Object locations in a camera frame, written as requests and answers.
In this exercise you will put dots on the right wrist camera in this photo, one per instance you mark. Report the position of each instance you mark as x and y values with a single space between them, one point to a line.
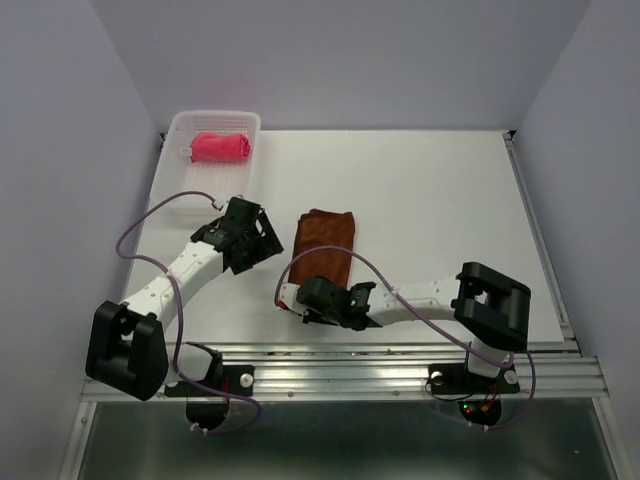
287 298

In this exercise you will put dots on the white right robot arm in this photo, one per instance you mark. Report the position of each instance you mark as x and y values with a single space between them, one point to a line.
493 307

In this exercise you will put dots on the white plastic basket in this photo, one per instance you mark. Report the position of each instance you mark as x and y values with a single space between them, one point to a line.
201 184

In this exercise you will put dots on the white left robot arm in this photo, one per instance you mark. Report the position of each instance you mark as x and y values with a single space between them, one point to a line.
127 348

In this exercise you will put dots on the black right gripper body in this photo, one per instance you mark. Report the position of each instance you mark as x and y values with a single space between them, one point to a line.
326 316

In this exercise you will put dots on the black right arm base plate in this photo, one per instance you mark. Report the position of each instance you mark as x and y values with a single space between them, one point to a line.
451 379

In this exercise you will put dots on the aluminium front mounting rail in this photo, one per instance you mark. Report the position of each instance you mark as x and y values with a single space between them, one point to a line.
346 372

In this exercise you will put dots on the brown microfibre towel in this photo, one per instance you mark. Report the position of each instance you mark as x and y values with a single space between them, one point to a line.
318 228

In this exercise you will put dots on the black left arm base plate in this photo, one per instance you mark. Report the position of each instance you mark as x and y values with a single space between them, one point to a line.
234 379

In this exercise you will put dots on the aluminium table edge rail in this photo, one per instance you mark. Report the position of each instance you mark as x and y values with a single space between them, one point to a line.
561 313

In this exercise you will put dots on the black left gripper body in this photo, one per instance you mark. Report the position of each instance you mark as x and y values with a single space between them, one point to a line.
252 238

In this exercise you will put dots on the pink microfibre towel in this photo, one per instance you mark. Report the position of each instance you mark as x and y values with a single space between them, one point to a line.
208 147

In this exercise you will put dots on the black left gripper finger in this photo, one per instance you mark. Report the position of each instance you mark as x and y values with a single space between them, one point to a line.
244 259
270 244

